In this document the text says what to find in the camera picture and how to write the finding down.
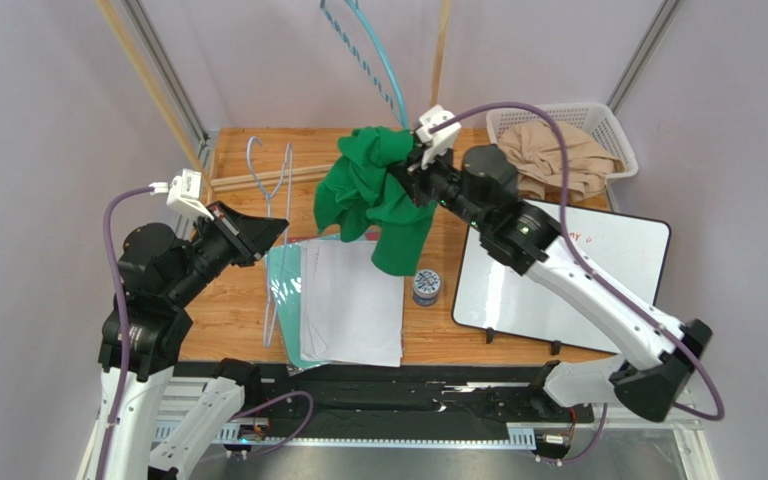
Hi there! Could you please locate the small round tin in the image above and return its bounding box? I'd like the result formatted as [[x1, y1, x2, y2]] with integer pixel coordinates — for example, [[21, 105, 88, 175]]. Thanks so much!
[[412, 269, 442, 307]]

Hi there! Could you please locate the green t shirt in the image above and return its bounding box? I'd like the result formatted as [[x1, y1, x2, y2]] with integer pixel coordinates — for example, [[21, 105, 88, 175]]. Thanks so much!
[[313, 126, 436, 277]]

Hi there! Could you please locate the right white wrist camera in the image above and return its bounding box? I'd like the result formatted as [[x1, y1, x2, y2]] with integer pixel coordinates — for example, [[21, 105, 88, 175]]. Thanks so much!
[[414, 105, 462, 170]]

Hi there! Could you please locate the red booklet under folder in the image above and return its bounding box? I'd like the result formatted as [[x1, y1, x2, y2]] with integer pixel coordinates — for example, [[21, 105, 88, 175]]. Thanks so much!
[[288, 235, 320, 243]]

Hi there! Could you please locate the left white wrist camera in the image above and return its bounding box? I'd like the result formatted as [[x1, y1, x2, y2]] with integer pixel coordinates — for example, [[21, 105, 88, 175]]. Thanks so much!
[[148, 168, 214, 221]]

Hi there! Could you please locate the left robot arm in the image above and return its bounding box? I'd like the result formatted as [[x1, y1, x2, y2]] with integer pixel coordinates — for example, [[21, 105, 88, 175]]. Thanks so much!
[[86, 201, 289, 479]]

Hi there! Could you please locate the blue wire hanger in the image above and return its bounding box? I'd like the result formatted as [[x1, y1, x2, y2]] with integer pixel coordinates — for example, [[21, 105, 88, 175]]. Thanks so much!
[[246, 136, 295, 349]]

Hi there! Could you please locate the white paper stack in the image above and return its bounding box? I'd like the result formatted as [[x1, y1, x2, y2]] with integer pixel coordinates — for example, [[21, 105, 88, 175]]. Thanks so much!
[[300, 240, 404, 367]]

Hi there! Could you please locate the aluminium frame rail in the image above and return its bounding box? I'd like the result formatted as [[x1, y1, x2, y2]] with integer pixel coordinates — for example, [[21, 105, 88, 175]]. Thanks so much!
[[117, 0, 718, 480]]

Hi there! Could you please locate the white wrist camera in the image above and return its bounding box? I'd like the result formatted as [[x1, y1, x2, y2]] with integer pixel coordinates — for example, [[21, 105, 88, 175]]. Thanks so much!
[[414, 105, 462, 170], [148, 168, 214, 221]]

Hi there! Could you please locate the white whiteboard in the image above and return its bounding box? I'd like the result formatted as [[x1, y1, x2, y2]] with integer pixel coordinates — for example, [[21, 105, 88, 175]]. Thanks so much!
[[452, 206, 672, 354]]

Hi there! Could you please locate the teal plastic folder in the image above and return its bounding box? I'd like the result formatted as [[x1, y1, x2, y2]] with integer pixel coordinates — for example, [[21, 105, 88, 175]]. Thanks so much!
[[263, 234, 339, 374]]

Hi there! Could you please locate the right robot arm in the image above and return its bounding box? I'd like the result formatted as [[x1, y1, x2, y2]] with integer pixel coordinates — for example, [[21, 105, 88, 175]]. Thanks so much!
[[386, 145, 713, 422]]

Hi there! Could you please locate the wooden clothes rack frame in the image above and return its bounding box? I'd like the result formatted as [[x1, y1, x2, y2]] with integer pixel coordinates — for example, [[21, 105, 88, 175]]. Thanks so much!
[[94, 0, 453, 199]]

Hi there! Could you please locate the light blue hanger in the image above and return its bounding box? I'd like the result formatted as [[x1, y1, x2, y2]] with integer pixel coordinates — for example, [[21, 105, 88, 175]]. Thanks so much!
[[318, 0, 410, 129]]

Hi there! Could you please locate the beige t shirt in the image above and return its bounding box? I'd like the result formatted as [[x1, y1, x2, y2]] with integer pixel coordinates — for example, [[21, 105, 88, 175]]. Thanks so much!
[[497, 121, 626, 202]]

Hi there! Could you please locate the white plastic basket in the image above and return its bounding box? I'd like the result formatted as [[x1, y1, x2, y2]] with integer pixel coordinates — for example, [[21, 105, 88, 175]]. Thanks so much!
[[485, 102, 640, 184]]

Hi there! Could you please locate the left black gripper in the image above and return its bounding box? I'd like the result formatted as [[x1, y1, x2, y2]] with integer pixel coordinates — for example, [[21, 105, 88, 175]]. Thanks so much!
[[167, 198, 289, 305]]

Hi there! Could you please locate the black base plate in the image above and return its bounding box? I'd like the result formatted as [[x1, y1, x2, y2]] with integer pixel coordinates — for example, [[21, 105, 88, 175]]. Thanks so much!
[[243, 364, 598, 440]]

